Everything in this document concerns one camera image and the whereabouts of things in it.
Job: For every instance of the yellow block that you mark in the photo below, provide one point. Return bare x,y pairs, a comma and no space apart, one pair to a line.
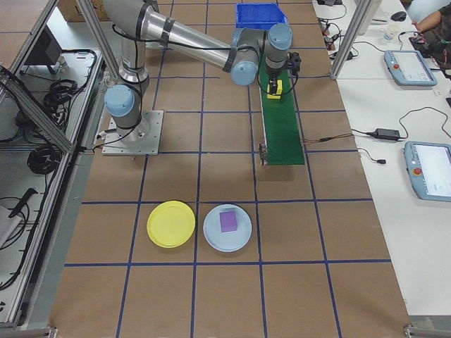
280,89

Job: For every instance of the purple block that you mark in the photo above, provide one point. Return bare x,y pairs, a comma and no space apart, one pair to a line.
228,222

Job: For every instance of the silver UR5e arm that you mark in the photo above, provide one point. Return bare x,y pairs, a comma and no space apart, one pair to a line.
197,45

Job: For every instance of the light blue plate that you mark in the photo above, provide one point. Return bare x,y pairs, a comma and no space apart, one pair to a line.
211,236

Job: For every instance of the yellow plate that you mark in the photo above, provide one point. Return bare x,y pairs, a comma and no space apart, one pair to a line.
171,224

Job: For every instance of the green conveyor belt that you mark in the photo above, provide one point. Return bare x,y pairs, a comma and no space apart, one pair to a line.
282,126

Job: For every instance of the blue plastic storage bin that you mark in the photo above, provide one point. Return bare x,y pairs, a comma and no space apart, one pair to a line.
257,14

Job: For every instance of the black hub device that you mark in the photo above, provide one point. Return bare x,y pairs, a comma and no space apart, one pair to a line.
349,55

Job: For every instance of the black flat device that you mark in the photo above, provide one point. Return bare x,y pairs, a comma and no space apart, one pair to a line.
329,1

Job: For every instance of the white paper cup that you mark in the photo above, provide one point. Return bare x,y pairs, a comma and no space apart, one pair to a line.
390,34

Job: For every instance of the black power adapter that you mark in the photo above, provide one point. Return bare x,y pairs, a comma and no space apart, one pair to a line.
387,133

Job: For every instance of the grey blue teach pendant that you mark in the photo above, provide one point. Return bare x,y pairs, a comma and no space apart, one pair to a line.
430,170
410,67

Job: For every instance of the black computer mouse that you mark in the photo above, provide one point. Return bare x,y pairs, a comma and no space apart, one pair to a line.
399,15

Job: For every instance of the person in dark clothing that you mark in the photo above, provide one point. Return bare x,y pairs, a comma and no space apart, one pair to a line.
435,19

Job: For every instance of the brown cardboard box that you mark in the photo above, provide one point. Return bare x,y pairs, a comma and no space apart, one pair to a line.
70,10

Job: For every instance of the black box device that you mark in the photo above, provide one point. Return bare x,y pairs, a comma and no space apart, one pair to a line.
44,49

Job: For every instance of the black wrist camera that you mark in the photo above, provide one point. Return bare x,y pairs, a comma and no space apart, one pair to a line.
295,62

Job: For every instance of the aluminium profile post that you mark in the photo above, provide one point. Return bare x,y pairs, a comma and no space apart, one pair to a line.
347,38
98,38

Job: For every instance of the V-shaped metal bar frame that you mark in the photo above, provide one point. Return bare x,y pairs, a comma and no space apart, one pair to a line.
60,141

